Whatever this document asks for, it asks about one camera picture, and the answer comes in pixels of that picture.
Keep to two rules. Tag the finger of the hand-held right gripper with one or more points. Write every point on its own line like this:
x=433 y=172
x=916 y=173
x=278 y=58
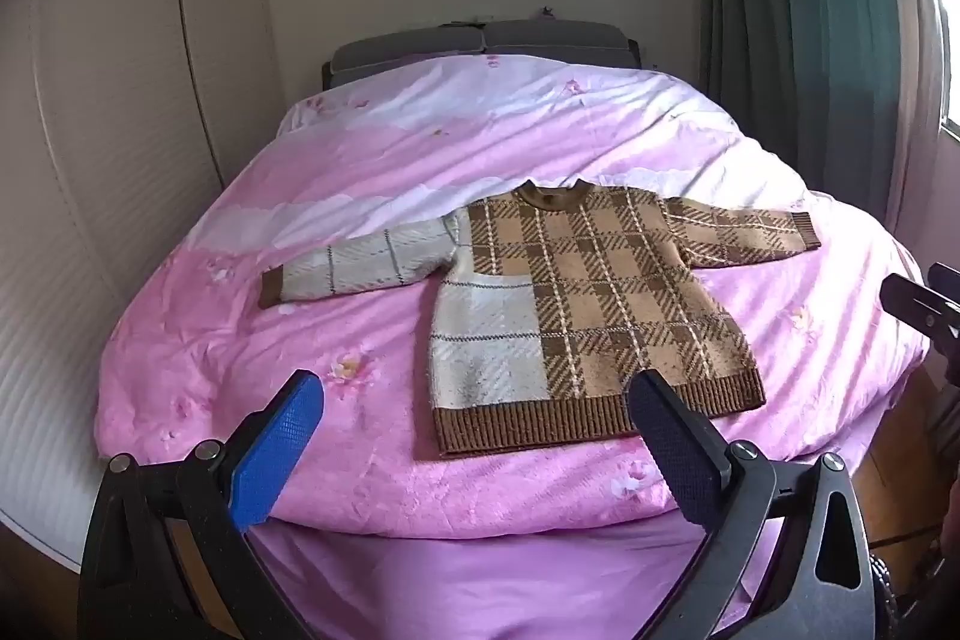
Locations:
x=919 y=302

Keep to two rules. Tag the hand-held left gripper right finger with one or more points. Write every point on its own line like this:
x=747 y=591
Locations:
x=676 y=454

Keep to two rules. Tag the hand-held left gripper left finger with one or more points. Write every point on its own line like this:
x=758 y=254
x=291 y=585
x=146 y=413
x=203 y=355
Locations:
x=276 y=454

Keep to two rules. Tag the brown and cream plaid sweater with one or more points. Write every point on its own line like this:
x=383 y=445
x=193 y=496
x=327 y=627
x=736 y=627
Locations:
x=585 y=310

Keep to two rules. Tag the pink bed sheet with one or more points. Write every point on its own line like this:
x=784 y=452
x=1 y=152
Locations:
x=480 y=587

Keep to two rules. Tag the window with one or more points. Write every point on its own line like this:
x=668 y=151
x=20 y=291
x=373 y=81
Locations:
x=951 y=55

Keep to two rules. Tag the pink floral quilt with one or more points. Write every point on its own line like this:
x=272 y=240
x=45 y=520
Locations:
x=375 y=175

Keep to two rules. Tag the green curtain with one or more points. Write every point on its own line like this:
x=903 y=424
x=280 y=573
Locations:
x=795 y=25

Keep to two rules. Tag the white sliding door wardrobe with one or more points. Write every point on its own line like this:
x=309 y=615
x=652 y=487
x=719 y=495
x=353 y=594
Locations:
x=120 y=160

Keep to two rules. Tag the grey padded headboard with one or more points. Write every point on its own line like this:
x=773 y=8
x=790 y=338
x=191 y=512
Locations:
x=480 y=40

